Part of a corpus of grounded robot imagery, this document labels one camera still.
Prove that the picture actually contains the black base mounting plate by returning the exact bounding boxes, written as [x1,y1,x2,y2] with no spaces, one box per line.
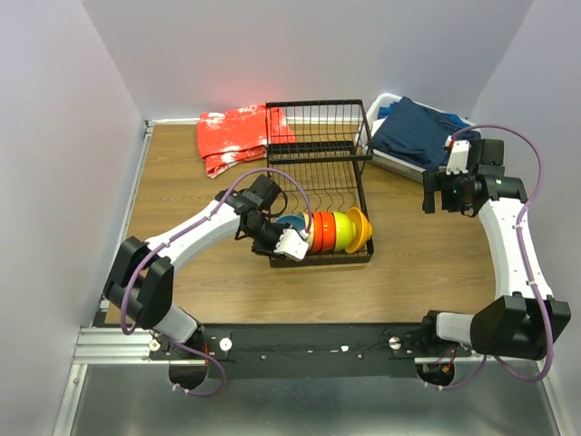
[150,322,470,385]

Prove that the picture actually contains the plain teal blue bowl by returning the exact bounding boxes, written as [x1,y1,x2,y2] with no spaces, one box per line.
[274,213,306,231]

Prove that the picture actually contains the dark blue folded jeans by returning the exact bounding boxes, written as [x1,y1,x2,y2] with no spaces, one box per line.
[372,96,468,170]

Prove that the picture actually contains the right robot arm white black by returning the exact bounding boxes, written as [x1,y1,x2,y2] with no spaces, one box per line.
[417,138,571,361]

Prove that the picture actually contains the white laundry basket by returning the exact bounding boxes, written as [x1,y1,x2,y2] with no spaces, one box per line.
[366,93,471,182]

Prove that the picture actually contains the red orange bowl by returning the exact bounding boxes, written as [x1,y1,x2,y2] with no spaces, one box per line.
[310,212,324,253]
[320,211,336,252]

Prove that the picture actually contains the green bowl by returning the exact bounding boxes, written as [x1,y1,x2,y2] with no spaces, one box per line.
[332,212,356,252]

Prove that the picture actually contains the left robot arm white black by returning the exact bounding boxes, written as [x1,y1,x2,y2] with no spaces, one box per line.
[103,174,304,359]

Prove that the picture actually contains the yellow orange bowl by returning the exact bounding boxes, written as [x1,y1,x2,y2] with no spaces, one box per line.
[345,207,373,253]

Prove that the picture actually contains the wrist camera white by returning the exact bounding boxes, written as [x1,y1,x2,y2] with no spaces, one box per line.
[273,227,309,262]
[445,136,470,175]

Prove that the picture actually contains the aluminium table edge rail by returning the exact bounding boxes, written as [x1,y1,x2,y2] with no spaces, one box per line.
[53,120,154,435]

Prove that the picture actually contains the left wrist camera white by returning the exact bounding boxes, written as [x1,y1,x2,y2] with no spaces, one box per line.
[273,227,309,262]

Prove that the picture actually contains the blue patterned ceramic bowl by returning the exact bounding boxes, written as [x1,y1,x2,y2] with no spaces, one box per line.
[297,211,315,249]

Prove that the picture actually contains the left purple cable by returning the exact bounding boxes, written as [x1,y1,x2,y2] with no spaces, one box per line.
[121,169,315,397]

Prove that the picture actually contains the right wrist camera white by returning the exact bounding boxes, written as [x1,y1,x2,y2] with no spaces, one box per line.
[445,136,470,175]

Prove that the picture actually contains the red white folded cloth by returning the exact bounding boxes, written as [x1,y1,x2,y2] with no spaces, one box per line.
[196,104,296,178]

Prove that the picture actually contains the black wire dish rack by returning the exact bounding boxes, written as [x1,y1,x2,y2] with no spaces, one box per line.
[265,98,376,269]

